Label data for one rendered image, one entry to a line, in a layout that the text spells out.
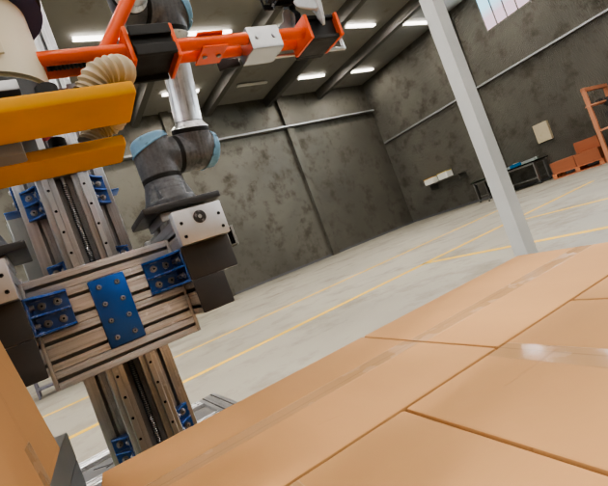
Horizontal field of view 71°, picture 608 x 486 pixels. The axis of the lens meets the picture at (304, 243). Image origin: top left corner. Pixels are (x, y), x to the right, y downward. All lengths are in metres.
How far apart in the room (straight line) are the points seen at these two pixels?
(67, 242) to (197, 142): 0.47
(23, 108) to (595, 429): 0.70
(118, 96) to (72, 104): 0.06
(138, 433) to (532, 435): 1.05
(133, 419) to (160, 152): 0.75
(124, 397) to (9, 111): 0.88
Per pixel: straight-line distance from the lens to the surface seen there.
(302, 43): 0.96
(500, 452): 0.50
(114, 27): 0.85
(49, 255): 1.43
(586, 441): 0.50
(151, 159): 1.32
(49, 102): 0.63
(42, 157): 0.81
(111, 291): 1.19
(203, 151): 1.38
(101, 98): 0.64
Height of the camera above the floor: 0.80
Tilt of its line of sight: level
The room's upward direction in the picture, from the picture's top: 21 degrees counter-clockwise
